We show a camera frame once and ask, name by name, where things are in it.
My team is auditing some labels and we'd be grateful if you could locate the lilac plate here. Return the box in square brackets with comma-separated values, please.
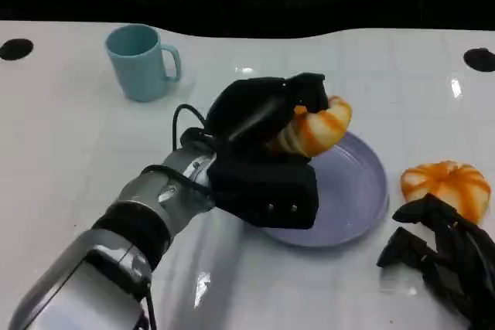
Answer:
[261, 130, 389, 248]

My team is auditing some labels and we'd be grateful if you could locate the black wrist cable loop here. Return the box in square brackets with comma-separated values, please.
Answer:
[171, 104, 216, 150]

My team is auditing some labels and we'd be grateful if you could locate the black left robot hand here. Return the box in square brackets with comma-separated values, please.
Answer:
[203, 72, 330, 158]

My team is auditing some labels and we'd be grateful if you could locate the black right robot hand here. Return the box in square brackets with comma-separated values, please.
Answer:
[377, 192, 495, 330]

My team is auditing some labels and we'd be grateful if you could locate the black forearm cable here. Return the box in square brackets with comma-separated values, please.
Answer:
[141, 164, 216, 209]

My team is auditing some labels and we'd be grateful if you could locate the orange white toy bread roll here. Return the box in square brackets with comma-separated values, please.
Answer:
[400, 160, 492, 226]
[270, 94, 353, 159]

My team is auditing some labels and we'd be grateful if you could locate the pale green mug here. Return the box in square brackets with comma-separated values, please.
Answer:
[104, 23, 183, 103]

